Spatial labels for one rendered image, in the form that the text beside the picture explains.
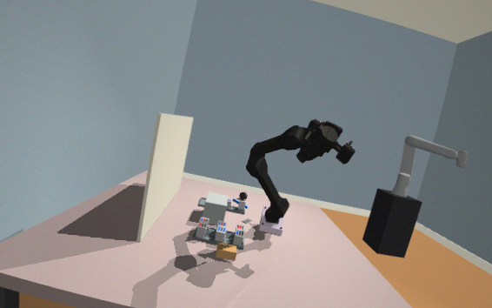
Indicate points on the tan cardboard box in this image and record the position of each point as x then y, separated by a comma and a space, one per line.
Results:
226, 251

